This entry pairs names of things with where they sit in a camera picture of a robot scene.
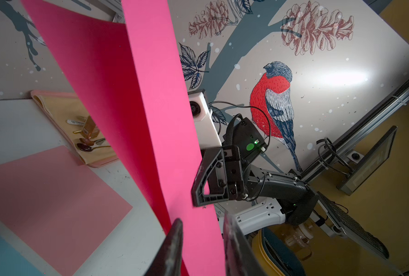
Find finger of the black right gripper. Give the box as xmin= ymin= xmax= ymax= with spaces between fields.
xmin=191 ymin=147 xmax=229 ymax=207

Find beige cloth napkin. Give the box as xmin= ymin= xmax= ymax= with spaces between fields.
xmin=33 ymin=94 xmax=117 ymax=164

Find black computer monitor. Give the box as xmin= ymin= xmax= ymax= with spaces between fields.
xmin=337 ymin=126 xmax=398 ymax=196

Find iridescent rainbow spoon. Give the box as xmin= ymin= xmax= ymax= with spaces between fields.
xmin=79 ymin=138 xmax=106 ymax=146

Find light blue paper sheet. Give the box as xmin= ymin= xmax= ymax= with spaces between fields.
xmin=0 ymin=236 xmax=43 ymax=276

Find red pepper spice jar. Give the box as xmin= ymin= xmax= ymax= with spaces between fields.
xmin=81 ymin=116 xmax=100 ymax=139

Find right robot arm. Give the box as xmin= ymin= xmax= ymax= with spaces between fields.
xmin=191 ymin=118 xmax=319 ymax=235

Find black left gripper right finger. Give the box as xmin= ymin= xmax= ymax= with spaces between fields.
xmin=223 ymin=212 xmax=266 ymax=276

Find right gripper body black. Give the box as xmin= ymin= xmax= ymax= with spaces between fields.
xmin=223 ymin=145 xmax=246 ymax=201

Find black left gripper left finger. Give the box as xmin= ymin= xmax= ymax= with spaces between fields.
xmin=144 ymin=218 xmax=183 ymax=276

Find iridescent purple spoon front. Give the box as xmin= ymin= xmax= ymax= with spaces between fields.
xmin=76 ymin=143 xmax=111 ymax=152

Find black keyboard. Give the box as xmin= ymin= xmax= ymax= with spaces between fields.
xmin=318 ymin=192 xmax=389 ymax=260

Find light pink paper sheet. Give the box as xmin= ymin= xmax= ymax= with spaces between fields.
xmin=0 ymin=146 xmax=132 ymax=276

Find pink plastic tray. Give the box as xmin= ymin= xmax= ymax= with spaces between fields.
xmin=30 ymin=90 xmax=119 ymax=169

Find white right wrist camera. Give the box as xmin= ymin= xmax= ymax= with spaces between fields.
xmin=188 ymin=90 xmax=222 ymax=149

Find magenta paper sheet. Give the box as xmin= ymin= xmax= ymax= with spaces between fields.
xmin=22 ymin=1 xmax=225 ymax=276

